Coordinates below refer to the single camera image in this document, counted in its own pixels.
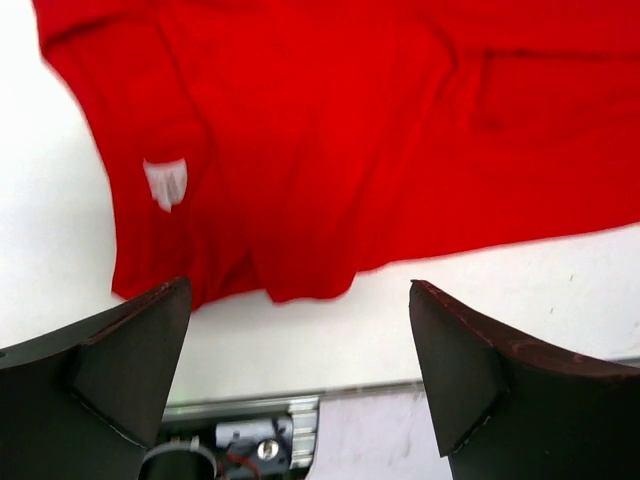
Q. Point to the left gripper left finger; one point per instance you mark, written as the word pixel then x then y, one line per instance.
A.
pixel 86 401

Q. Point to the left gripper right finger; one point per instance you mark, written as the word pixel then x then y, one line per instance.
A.
pixel 506 405

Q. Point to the red t shirt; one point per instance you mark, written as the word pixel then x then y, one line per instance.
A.
pixel 287 146

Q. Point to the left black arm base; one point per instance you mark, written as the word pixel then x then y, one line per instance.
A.
pixel 254 438

